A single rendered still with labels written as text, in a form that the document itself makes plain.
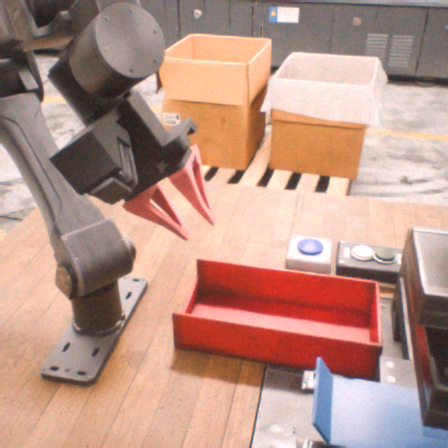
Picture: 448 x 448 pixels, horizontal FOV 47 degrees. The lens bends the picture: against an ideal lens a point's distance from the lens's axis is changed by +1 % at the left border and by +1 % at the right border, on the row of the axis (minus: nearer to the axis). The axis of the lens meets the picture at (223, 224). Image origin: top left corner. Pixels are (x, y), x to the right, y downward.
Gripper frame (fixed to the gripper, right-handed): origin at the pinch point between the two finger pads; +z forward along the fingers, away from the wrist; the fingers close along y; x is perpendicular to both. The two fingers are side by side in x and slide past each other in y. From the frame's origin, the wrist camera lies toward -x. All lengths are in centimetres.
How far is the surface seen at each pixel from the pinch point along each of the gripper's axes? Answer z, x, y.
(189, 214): 10.6, 36.8, -15.7
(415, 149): 130, 286, 36
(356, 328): 27.1, 9.3, 5.5
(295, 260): 20.0, 20.5, 0.7
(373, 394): 20.0, -9.4, 8.0
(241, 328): 15.2, 2.4, -4.5
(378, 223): 29.7, 37.1, 12.5
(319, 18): 43, 437, 24
